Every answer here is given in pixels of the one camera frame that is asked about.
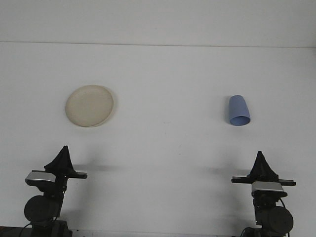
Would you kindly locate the pale blue cup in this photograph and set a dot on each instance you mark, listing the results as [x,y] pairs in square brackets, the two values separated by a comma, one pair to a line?
[238,108]

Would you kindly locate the pale round plate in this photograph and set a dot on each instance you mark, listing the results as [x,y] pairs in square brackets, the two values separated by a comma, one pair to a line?
[89,106]

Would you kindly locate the dark brown base board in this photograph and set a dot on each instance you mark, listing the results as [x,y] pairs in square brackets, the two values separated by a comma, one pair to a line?
[10,232]

